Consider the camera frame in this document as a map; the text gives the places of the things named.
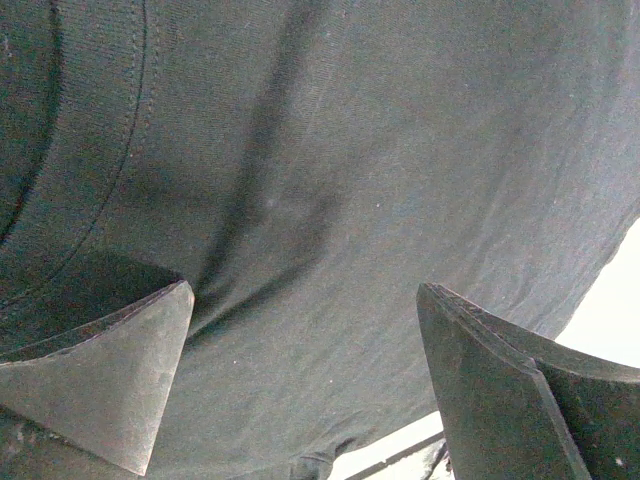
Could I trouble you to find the black t-shirt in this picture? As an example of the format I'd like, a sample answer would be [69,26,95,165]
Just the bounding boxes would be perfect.
[1,1,639,479]

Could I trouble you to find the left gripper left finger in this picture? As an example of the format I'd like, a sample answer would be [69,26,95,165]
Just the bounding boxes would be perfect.
[1,281,194,476]

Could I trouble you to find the aluminium rail frame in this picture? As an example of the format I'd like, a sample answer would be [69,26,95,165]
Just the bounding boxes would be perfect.
[347,432,448,480]

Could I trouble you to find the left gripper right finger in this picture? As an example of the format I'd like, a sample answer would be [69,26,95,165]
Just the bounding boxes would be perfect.
[417,284,639,479]

